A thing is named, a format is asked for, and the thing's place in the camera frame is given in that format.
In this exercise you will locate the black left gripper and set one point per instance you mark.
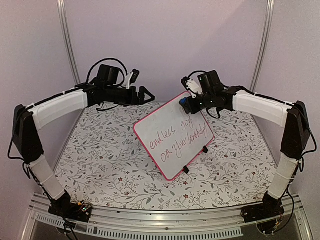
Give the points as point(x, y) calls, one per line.
point(135, 100)

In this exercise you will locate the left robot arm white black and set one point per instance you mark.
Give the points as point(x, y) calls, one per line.
point(29, 120)

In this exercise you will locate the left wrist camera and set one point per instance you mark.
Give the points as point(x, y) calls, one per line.
point(131, 78)

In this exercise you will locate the left aluminium frame post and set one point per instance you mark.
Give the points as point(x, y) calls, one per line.
point(61, 7)

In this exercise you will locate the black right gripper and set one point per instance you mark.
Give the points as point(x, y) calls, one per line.
point(192, 108)

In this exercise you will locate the pink framed whiteboard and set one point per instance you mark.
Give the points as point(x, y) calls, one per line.
point(171, 137)

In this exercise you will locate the blue whiteboard eraser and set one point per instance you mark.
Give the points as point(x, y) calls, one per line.
point(184, 102)

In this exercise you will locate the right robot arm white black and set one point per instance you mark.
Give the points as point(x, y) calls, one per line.
point(209, 93)

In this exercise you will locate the aluminium frame post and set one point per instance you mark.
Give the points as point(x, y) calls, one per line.
point(61, 7)
point(270, 4)

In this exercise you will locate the front aluminium rail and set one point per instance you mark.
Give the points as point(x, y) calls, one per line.
point(107, 223)

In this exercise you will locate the right aluminium frame post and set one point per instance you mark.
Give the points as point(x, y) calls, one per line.
point(270, 4)

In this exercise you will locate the wire easel stand black tips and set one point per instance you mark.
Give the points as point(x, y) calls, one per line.
point(204, 150)

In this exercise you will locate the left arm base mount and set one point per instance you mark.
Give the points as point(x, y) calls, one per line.
point(65, 208)

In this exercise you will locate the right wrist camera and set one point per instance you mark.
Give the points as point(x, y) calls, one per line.
point(191, 86)

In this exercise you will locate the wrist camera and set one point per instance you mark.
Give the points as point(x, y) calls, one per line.
point(131, 78)
point(191, 86)

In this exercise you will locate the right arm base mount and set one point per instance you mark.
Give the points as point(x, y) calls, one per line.
point(270, 212)

